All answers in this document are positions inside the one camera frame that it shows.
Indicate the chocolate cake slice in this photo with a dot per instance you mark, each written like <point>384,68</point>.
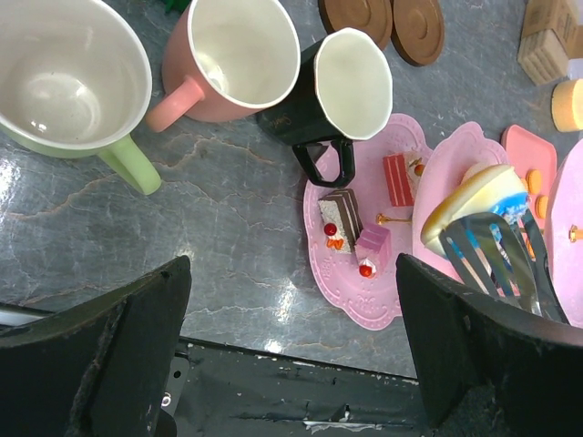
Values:
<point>342,225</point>

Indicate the round biscuit left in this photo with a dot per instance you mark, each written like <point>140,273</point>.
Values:
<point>541,206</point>

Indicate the blue donut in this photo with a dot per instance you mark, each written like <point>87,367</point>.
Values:
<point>496,189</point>

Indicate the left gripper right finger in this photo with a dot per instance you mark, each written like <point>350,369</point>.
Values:
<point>462,339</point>

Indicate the pink mug white inside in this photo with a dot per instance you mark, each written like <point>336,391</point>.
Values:
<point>226,60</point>

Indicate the brown saucer middle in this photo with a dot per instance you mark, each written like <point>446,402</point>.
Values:
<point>418,30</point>

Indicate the metal tongs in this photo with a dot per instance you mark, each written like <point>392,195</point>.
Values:
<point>506,262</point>

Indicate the brown saucer left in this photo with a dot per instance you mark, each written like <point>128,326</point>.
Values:
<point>374,17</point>

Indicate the green mug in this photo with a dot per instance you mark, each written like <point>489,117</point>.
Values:
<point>75,82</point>

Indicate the cardboard box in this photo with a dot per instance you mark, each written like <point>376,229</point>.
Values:
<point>551,37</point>

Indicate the pink striped cake slice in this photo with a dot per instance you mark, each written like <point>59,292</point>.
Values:
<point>373,250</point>

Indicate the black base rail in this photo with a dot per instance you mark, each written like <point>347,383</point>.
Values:
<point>220,390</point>

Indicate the round biscuit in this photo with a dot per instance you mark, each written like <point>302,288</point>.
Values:
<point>541,206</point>
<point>534,181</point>

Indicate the black mug white inside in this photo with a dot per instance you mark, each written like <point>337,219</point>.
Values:
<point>343,95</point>

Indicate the pink dessert tray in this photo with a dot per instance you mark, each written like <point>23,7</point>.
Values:
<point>526,151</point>

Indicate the pink three-tier cake stand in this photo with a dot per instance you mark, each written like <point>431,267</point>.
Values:
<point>374,303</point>

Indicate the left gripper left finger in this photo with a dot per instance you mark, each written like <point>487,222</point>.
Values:
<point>97,369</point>

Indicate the red layered cake slice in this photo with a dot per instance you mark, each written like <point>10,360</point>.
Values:
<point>403,172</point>

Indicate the brown saucer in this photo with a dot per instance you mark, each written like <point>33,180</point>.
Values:
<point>374,17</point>
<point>418,30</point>

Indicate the round biscuit top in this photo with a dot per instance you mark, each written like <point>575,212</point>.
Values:
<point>534,181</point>

